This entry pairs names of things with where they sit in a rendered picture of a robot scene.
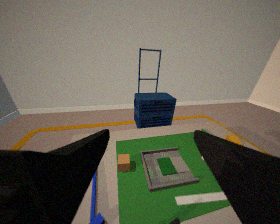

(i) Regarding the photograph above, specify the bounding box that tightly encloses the green flat mat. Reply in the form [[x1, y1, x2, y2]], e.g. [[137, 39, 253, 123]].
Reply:
[[116, 132, 231, 224]]

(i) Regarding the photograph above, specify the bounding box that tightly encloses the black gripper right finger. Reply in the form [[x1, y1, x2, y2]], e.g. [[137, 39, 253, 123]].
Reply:
[[194, 130, 280, 224]]

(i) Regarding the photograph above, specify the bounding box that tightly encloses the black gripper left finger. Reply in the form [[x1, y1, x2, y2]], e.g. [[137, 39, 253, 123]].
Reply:
[[0, 129, 110, 224]]

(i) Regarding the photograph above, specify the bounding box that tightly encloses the small orange block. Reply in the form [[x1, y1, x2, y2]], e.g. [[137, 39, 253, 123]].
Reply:
[[118, 154, 130, 172]]

